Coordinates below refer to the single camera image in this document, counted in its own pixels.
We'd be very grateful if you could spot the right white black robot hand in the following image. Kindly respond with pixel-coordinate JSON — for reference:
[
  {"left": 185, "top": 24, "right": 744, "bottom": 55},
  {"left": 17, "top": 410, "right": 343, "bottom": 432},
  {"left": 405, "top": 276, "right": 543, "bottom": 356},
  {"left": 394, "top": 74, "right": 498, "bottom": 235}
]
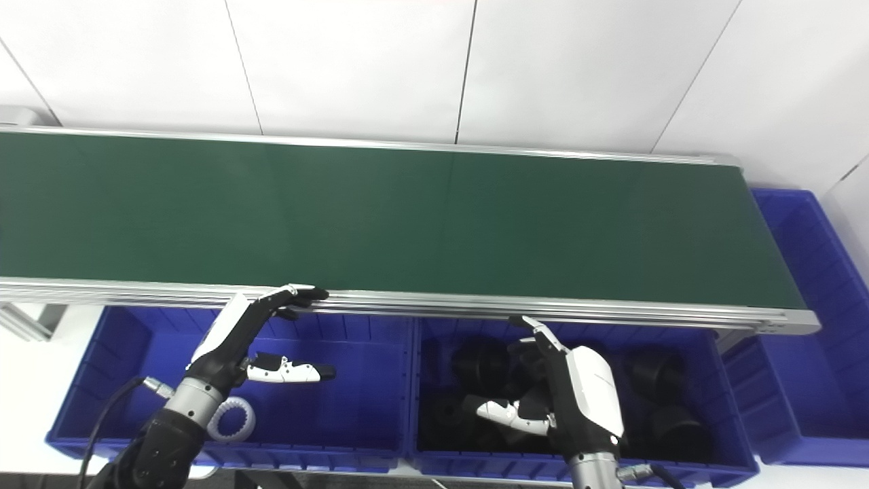
[{"left": 475, "top": 314, "right": 625, "bottom": 459}]

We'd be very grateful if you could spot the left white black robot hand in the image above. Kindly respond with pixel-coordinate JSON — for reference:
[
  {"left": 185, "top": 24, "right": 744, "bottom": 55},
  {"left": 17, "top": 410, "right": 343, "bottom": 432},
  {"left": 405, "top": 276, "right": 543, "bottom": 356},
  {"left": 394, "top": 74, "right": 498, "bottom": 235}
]
[{"left": 185, "top": 283, "right": 337, "bottom": 395}]

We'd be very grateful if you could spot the black cylindrical part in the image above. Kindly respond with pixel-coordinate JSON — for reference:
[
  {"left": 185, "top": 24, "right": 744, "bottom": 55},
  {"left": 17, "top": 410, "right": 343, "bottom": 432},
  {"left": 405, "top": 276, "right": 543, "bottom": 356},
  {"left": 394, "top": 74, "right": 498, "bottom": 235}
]
[
  {"left": 451, "top": 338, "right": 510, "bottom": 395},
  {"left": 625, "top": 350, "right": 688, "bottom": 403},
  {"left": 424, "top": 391, "right": 477, "bottom": 449},
  {"left": 642, "top": 404, "right": 714, "bottom": 464}
]

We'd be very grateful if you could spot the blue bin with black parts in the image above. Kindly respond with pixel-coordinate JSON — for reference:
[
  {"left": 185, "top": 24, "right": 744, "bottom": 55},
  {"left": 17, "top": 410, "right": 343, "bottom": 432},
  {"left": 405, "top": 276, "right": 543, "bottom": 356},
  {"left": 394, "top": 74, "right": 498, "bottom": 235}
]
[{"left": 407, "top": 316, "right": 760, "bottom": 488}]

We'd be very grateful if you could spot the blue bin with white rings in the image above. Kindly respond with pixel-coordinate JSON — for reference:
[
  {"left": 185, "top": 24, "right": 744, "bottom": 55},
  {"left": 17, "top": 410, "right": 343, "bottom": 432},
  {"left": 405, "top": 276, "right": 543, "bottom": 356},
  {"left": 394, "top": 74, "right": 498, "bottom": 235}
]
[{"left": 45, "top": 306, "right": 415, "bottom": 474}]

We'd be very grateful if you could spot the aluminium conveyor leg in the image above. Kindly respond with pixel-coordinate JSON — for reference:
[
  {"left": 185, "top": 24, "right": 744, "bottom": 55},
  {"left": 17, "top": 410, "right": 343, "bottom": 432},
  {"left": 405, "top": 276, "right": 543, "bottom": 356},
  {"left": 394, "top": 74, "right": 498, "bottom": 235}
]
[{"left": 0, "top": 302, "right": 69, "bottom": 342}]

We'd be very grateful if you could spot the empty blue plastic bin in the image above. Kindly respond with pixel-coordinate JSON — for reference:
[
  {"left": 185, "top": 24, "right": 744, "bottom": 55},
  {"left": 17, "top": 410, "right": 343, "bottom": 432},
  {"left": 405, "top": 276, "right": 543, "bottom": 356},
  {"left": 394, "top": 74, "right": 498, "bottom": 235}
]
[{"left": 723, "top": 188, "right": 869, "bottom": 467}]

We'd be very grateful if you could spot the white toothed ring part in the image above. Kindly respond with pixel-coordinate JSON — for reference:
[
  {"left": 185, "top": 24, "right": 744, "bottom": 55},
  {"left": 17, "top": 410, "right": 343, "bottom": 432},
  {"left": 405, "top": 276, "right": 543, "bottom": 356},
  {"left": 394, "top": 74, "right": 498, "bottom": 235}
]
[{"left": 206, "top": 397, "right": 257, "bottom": 443}]

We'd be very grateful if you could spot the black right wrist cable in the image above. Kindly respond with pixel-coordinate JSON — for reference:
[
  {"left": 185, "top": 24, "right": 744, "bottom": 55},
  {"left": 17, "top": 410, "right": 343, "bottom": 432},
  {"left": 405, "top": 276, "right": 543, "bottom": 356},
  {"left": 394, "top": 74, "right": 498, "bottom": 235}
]
[{"left": 616, "top": 463, "right": 688, "bottom": 489}]

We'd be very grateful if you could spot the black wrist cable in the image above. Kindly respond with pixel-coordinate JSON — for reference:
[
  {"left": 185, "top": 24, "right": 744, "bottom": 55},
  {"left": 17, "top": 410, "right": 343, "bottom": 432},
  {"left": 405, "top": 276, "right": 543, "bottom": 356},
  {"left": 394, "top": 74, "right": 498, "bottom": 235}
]
[
  {"left": 77, "top": 376, "right": 176, "bottom": 489},
  {"left": 616, "top": 463, "right": 688, "bottom": 489}
]

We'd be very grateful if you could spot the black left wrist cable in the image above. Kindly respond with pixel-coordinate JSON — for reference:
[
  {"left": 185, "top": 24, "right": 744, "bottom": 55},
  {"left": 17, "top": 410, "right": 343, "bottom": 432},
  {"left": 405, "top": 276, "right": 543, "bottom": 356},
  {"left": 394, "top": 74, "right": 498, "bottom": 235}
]
[{"left": 77, "top": 376, "right": 176, "bottom": 489}]

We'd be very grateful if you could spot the green belt conveyor aluminium frame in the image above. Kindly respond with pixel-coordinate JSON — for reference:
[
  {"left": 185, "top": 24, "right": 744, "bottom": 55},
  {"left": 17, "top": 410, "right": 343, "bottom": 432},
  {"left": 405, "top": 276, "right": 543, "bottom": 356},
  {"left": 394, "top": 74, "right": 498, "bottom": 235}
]
[{"left": 0, "top": 126, "right": 822, "bottom": 337}]

